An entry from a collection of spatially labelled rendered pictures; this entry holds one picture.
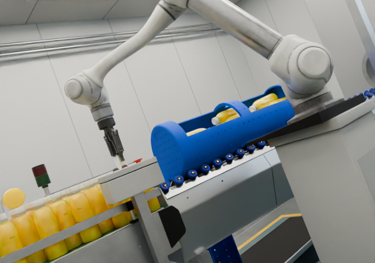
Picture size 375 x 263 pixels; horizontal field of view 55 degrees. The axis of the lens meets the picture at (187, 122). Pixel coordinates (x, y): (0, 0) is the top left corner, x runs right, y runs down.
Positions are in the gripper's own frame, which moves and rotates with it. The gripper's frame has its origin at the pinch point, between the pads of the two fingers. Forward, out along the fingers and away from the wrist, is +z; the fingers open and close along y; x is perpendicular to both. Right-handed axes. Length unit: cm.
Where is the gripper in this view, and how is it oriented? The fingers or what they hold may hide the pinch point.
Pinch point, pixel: (120, 162)
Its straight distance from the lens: 161.4
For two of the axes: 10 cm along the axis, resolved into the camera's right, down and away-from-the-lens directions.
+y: -4.8, 2.3, 8.5
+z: 3.6, 9.3, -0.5
